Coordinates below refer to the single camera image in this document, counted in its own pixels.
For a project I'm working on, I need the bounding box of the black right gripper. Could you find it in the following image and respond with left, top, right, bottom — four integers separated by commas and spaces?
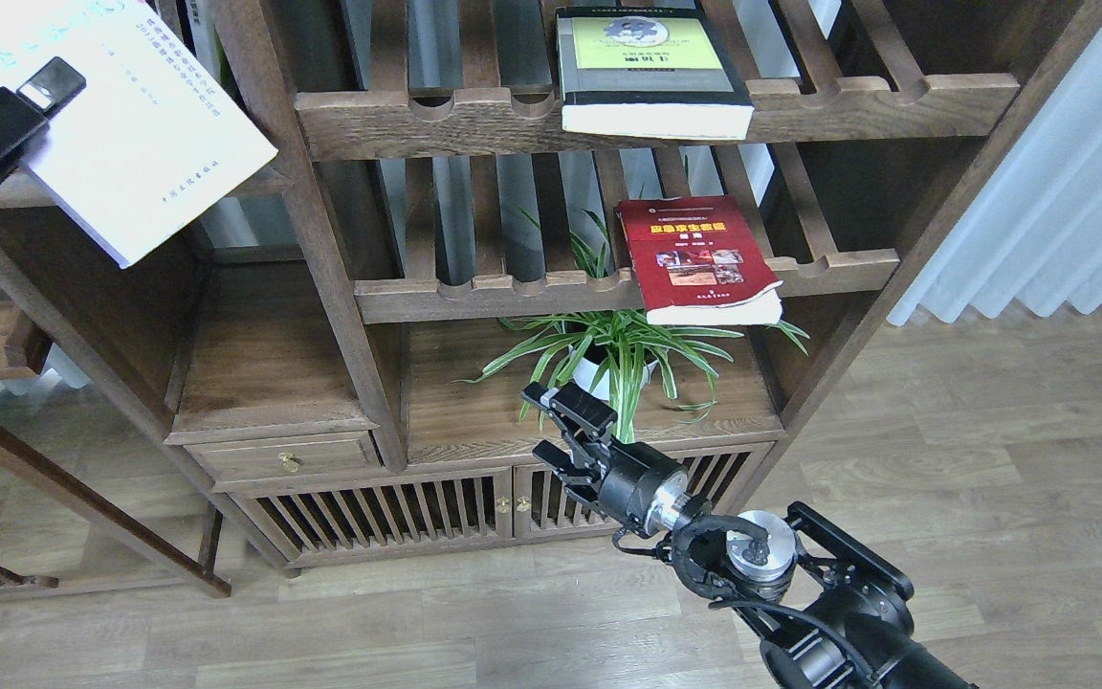
523, 381, 695, 538

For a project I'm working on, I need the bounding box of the dark wooden bookshelf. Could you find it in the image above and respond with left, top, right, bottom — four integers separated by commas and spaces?
0, 1, 1102, 568

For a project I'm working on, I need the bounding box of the pale lavender white book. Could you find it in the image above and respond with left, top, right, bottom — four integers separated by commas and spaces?
0, 1, 276, 269

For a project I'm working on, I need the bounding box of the green spider plant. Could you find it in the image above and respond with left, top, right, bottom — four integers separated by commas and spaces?
458, 209, 811, 446

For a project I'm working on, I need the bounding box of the wooden furniture at left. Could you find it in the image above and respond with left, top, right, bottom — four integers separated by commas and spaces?
0, 288, 231, 598

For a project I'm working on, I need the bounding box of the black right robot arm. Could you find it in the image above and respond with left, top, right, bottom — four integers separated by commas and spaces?
523, 383, 966, 688

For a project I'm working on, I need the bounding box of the white green upright book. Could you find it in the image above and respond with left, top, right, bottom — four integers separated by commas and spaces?
185, 0, 218, 42

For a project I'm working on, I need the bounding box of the yellow green black book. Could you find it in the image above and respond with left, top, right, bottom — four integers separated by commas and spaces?
555, 6, 754, 141

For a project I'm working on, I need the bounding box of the white sheer curtain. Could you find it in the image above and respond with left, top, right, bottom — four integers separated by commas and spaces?
888, 28, 1102, 325

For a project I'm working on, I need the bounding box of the white plant pot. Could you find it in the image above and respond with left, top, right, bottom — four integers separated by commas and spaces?
572, 347, 659, 409

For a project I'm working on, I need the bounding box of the red paperback book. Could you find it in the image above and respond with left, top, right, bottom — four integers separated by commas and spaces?
616, 195, 782, 326

